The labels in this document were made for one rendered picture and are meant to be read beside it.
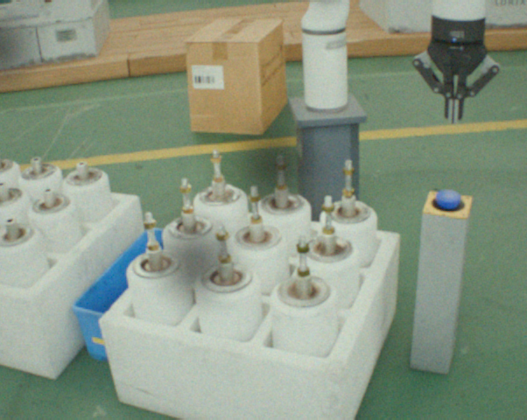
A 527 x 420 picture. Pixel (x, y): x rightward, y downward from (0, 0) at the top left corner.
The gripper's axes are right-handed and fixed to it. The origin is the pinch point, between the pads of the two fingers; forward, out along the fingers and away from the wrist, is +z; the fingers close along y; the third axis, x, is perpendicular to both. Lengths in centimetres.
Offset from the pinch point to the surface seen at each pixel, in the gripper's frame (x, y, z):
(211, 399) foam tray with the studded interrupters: -27, -30, 40
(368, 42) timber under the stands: 182, -56, 40
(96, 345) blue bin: -19, -57, 43
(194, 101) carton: 87, -89, 37
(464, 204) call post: 0.4, 2.5, 15.3
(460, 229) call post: -3.6, 2.6, 17.6
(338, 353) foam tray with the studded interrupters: -23.1, -11.1, 28.8
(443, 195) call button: -0.5, -0.8, 13.8
